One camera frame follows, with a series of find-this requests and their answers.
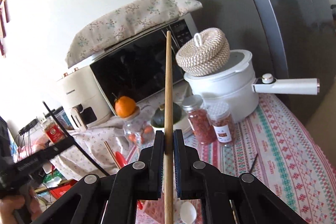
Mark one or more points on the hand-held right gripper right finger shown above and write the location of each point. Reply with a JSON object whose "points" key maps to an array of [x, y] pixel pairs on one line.
{"points": [[179, 155]]}

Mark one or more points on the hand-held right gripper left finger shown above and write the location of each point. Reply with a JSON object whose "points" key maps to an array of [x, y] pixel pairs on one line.
{"points": [[157, 150]]}

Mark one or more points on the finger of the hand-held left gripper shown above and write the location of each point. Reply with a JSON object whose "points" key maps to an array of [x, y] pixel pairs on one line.
{"points": [[57, 149]]}

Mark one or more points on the black chopstick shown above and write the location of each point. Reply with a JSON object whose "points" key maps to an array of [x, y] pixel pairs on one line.
{"points": [[52, 113], [253, 163]]}

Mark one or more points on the red plastic spoon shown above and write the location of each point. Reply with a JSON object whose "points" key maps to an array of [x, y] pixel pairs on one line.
{"points": [[121, 159]]}

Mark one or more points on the bunch of wooden chopsticks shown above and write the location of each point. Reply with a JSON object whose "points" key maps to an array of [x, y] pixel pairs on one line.
{"points": [[110, 151]]}

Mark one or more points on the white plastic spoon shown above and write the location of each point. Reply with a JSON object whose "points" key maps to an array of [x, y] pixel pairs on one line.
{"points": [[187, 212]]}

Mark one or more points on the light bamboo chopstick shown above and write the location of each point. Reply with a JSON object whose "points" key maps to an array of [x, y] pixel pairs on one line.
{"points": [[168, 82]]}

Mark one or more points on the person's left hand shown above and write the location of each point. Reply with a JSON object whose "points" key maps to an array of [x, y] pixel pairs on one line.
{"points": [[10, 211]]}

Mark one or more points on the red tin canister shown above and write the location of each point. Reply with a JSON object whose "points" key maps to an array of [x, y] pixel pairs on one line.
{"points": [[53, 132]]}

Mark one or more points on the small orange fruit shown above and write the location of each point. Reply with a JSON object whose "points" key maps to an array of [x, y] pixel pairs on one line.
{"points": [[131, 138], [147, 130]]}

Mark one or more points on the green box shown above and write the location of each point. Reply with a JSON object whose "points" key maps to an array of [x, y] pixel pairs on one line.
{"points": [[51, 176]]}

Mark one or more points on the white bowl with green knob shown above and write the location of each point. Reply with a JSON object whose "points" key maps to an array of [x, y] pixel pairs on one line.
{"points": [[183, 127]]}

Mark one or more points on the dark green squash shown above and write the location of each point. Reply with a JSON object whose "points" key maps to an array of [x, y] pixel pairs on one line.
{"points": [[157, 119]]}

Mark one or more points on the clear plastic storage box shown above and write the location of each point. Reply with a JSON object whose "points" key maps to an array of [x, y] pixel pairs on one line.
{"points": [[63, 117]]}

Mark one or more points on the glass jar with cork lid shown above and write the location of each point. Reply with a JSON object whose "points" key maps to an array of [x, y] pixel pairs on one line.
{"points": [[134, 125]]}

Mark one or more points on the tall jar of red berries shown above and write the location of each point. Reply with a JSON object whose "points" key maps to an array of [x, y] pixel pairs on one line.
{"points": [[200, 127]]}

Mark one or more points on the red gift box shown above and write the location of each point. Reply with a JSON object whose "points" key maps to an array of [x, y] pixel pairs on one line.
{"points": [[61, 191]]}

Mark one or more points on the short jar with red label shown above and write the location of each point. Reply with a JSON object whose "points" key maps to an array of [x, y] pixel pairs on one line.
{"points": [[223, 124]]}

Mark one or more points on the large orange tangerine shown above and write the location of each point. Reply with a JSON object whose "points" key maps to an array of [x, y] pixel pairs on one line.
{"points": [[125, 107]]}

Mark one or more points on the cream air fryer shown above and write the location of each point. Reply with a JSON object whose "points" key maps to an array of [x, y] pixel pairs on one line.
{"points": [[76, 92]]}

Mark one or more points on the black door microwave oven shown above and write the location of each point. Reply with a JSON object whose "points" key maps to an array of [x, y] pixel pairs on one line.
{"points": [[126, 74]]}

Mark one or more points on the striped patterned tablecloth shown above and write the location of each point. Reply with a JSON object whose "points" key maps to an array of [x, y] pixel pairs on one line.
{"points": [[275, 148]]}

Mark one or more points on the floral microwave cover cloth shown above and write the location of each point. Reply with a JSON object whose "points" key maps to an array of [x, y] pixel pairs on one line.
{"points": [[126, 19]]}

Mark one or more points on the grey refrigerator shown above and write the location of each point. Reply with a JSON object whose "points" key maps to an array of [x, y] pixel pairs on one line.
{"points": [[262, 16]]}

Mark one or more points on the red wall hanging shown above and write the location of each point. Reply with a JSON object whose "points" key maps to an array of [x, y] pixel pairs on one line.
{"points": [[4, 14]]}

